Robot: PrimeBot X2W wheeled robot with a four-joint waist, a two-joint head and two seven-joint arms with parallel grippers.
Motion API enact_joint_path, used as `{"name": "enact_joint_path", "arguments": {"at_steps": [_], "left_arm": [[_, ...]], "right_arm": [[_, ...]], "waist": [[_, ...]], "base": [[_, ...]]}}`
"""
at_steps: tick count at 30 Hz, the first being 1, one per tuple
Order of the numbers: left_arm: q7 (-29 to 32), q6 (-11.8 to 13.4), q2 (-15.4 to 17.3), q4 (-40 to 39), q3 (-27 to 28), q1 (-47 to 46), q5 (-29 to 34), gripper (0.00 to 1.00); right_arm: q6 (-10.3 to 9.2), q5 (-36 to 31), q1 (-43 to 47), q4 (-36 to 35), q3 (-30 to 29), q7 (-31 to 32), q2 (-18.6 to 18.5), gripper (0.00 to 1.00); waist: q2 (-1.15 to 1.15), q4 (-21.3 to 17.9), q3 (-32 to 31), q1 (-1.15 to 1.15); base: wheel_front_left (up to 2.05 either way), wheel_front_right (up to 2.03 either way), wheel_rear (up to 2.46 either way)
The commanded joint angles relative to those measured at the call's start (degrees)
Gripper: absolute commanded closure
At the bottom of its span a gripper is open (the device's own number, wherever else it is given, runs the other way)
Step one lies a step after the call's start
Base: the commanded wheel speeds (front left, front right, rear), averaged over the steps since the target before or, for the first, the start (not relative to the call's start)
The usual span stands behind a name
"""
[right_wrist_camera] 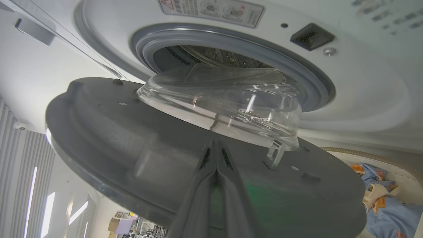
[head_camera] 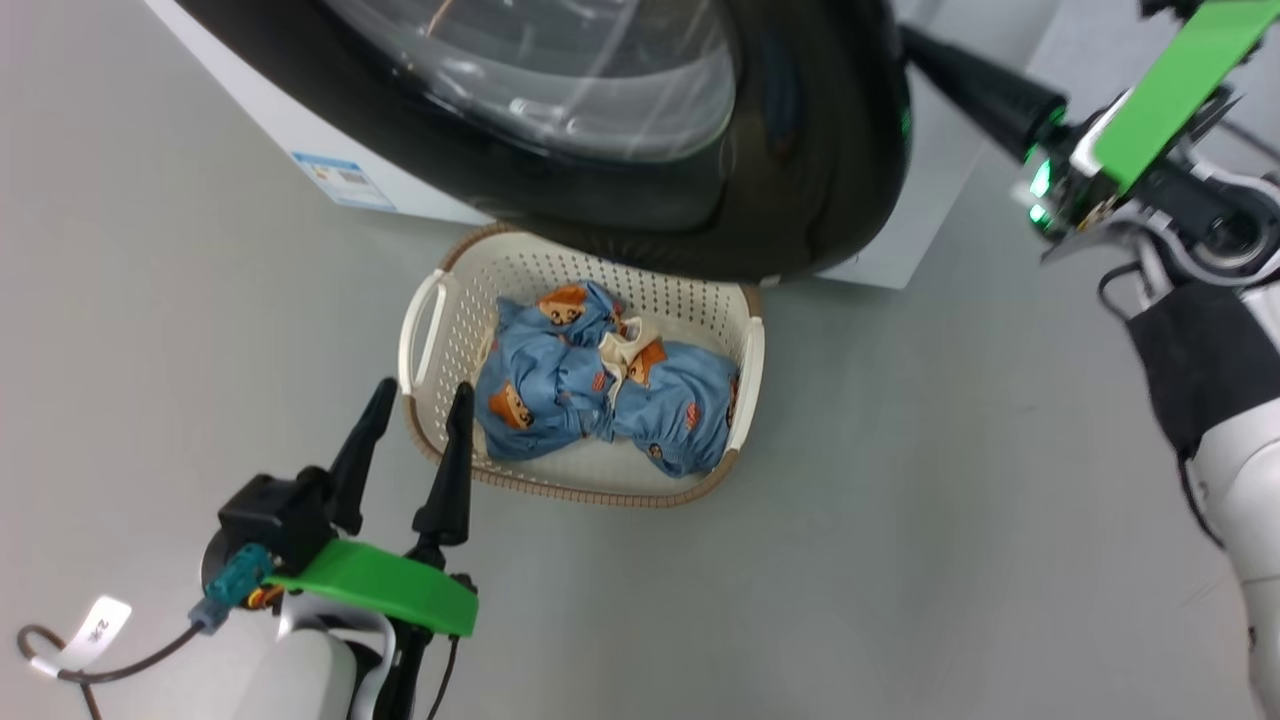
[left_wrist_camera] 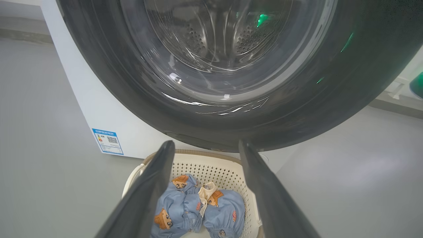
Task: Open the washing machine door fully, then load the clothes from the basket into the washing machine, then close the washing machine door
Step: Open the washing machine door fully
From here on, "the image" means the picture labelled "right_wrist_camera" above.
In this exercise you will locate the cream perforated laundry basket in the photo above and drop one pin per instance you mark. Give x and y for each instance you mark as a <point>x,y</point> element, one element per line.
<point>401,172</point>

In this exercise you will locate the metal door latch hook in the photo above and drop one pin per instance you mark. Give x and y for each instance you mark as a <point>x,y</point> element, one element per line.
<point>275,155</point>

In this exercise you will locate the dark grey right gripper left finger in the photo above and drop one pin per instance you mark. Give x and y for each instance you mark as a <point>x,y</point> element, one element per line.
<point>195,205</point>

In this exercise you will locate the steel washer drum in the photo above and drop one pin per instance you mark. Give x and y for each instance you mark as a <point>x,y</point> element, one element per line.
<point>211,56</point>

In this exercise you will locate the white dome security camera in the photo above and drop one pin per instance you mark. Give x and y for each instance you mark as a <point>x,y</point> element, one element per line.
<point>20,125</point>

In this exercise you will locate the brown cardboard box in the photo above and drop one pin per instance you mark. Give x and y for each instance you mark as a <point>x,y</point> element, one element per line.
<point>113,225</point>

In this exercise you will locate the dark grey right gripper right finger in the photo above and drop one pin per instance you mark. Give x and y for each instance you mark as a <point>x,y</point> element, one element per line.
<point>238,205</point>

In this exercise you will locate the grey rubber door gasket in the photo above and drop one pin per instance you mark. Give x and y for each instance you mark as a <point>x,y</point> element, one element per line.
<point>297,69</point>

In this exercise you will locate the large blue bear-print garment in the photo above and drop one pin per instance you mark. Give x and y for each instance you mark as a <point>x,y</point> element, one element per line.
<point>393,218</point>

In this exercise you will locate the dark round glass washer door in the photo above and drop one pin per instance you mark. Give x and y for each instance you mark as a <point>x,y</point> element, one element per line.
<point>115,138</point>

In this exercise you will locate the grey warning sticker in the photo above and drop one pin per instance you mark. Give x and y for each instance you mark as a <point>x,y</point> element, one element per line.
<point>211,10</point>

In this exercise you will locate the white front-load washing machine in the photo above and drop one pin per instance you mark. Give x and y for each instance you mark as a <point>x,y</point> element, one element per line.
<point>363,86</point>

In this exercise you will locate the black door latch socket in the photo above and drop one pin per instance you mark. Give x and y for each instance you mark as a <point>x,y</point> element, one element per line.
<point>312,36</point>

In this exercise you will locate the purple board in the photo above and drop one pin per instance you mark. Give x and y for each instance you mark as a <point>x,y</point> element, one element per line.
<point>125,226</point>

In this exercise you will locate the grey rectangular box fixture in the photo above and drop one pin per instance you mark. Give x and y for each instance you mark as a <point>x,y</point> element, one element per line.
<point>34,31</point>

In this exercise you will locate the small silver screw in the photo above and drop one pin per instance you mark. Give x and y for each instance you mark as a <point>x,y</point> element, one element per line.
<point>329,51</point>

